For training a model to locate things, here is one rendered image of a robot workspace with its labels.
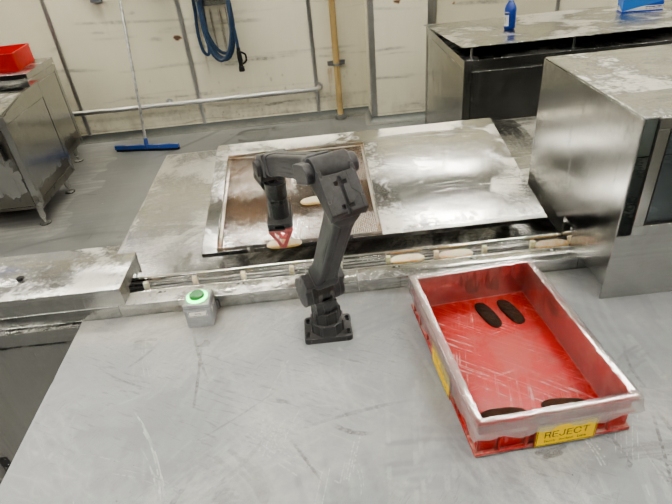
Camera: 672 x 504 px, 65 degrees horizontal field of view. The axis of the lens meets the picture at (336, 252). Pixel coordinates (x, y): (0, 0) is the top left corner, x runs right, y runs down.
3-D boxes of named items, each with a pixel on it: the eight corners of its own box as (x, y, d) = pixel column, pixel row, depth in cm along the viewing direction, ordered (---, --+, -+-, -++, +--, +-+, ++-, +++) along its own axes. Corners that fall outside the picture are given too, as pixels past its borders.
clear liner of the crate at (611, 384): (471, 463, 99) (474, 430, 94) (405, 303, 139) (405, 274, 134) (638, 432, 102) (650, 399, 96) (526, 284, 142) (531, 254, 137)
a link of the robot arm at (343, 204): (330, 212, 90) (380, 196, 94) (298, 153, 96) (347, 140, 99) (305, 313, 129) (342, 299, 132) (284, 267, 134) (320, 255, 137)
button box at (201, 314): (189, 338, 141) (178, 307, 135) (193, 319, 148) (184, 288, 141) (219, 335, 141) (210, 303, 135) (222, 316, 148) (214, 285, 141)
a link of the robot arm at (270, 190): (267, 184, 132) (288, 178, 134) (258, 173, 138) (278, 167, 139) (271, 207, 137) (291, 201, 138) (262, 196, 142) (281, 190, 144)
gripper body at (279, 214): (268, 231, 139) (264, 207, 135) (269, 211, 147) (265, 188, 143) (292, 229, 139) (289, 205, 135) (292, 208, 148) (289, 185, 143)
